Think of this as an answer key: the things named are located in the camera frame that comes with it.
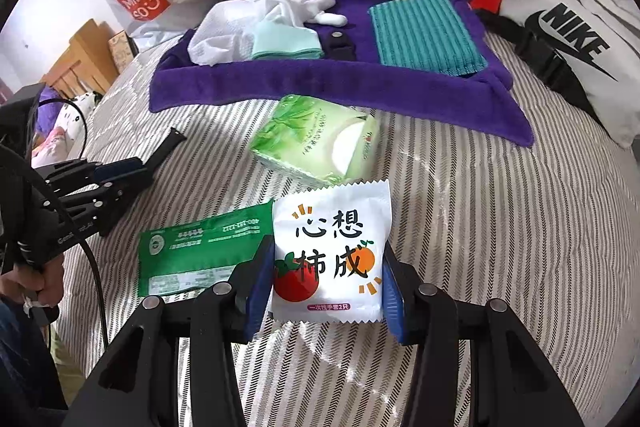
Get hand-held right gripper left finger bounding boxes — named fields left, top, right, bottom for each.
left=62, top=236, right=275, bottom=427

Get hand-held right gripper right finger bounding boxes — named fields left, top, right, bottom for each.
left=384, top=243, right=583, bottom=427

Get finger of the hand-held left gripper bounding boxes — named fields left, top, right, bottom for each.
left=47, top=158, right=155, bottom=208
left=142, top=129, right=188, bottom=180

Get white fruit print packet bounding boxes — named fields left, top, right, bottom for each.
left=271, top=179, right=392, bottom=324

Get white mesh cloth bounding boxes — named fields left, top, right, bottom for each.
left=188, top=1, right=281, bottom=68

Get mint green cloth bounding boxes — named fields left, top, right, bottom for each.
left=250, top=21, right=322, bottom=60

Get white cotton gloves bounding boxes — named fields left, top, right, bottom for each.
left=243, top=0, right=348, bottom=28

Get black strap with metal snaps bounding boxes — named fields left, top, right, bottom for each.
left=320, top=32, right=357, bottom=62

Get teal ribbed cloth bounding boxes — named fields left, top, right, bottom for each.
left=368, top=0, right=489, bottom=76

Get person's left hand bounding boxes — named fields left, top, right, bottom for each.
left=0, top=254, right=65, bottom=308

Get green flat packet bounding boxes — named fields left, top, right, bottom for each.
left=138, top=201, right=275, bottom=298

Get colourful printed bedding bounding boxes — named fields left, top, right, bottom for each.
left=32, top=87, right=98, bottom=168

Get brown patterned box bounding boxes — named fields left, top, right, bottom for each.
left=107, top=32, right=139, bottom=75

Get wooden furniture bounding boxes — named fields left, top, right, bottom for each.
left=42, top=19, right=118, bottom=100

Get grey striped bed sheet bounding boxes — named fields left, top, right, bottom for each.
left=30, top=27, right=640, bottom=427

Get green tissue pack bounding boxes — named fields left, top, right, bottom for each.
left=249, top=94, right=381, bottom=188

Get person's blue jeans leg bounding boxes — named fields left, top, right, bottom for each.
left=0, top=297, right=68, bottom=427

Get purple towel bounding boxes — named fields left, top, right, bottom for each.
left=150, top=0, right=535, bottom=148

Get black cable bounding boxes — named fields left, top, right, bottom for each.
left=75, top=234, right=111, bottom=350

